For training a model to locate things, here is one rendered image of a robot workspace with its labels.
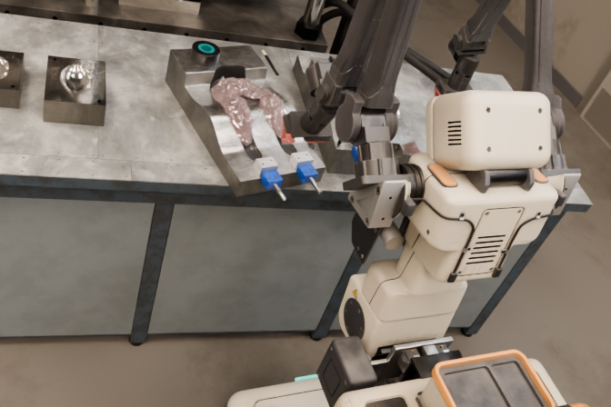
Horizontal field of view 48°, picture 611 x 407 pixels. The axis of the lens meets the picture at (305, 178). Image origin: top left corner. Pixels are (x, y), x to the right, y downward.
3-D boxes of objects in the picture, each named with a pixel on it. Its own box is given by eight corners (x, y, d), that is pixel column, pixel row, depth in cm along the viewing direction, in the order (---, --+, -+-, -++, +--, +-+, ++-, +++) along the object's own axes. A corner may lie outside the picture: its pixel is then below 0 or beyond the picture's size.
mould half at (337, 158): (410, 178, 200) (427, 143, 191) (327, 173, 191) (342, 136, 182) (364, 78, 235) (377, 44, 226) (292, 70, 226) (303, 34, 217)
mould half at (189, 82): (320, 181, 188) (332, 151, 181) (235, 197, 174) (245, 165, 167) (243, 74, 216) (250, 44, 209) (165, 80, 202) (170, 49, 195)
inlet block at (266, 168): (290, 205, 173) (295, 190, 169) (274, 209, 170) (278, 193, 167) (267, 171, 180) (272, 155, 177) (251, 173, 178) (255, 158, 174)
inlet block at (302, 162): (325, 198, 179) (332, 183, 175) (309, 202, 176) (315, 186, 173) (302, 165, 186) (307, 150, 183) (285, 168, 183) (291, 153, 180)
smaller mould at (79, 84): (104, 126, 180) (105, 105, 175) (43, 122, 175) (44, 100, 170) (104, 82, 194) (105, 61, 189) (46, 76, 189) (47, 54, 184)
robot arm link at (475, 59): (466, 55, 188) (485, 59, 189) (458, 43, 193) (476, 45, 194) (456, 76, 192) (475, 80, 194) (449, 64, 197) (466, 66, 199)
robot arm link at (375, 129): (367, 150, 129) (391, 149, 132) (361, 97, 131) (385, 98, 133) (345, 159, 138) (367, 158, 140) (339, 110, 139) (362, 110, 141)
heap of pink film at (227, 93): (295, 139, 189) (303, 117, 184) (237, 147, 179) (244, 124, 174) (254, 84, 203) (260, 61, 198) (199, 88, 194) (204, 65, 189)
